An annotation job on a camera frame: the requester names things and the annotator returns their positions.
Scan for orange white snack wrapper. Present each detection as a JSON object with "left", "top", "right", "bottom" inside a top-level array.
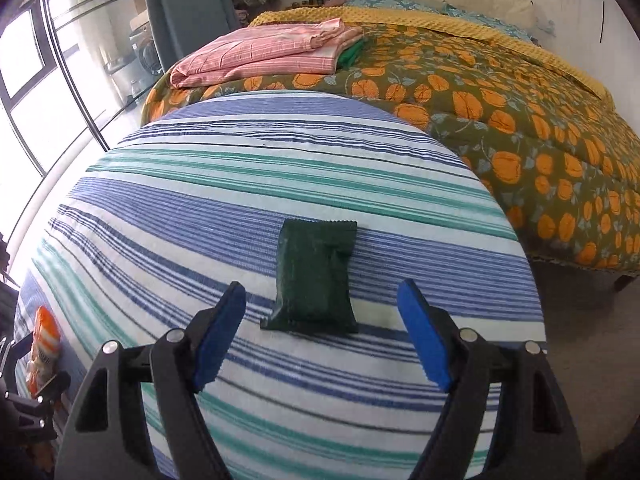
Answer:
[{"left": 26, "top": 306, "right": 61, "bottom": 398}]

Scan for orange floral green bedspread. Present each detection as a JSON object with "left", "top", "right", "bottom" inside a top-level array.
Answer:
[{"left": 142, "top": 24, "right": 639, "bottom": 274}]

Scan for striped blue green cloth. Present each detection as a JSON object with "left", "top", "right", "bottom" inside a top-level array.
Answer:
[{"left": 15, "top": 90, "right": 546, "bottom": 479}]

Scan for washing machine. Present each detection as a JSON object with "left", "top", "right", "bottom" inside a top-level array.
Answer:
[{"left": 106, "top": 23, "right": 163, "bottom": 101}]

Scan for white wardrobe doors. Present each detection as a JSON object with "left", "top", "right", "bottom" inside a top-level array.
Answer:
[{"left": 548, "top": 0, "right": 639, "bottom": 101}]

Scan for folded pink striped blanket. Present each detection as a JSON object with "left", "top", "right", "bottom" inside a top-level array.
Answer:
[{"left": 169, "top": 18, "right": 364, "bottom": 89}]

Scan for grey blue curtain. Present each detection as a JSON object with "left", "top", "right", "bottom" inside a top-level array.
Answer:
[{"left": 145, "top": 0, "right": 240, "bottom": 72}]

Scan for blue floral pillow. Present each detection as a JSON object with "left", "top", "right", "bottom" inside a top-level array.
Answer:
[{"left": 344, "top": 0, "right": 535, "bottom": 44}]

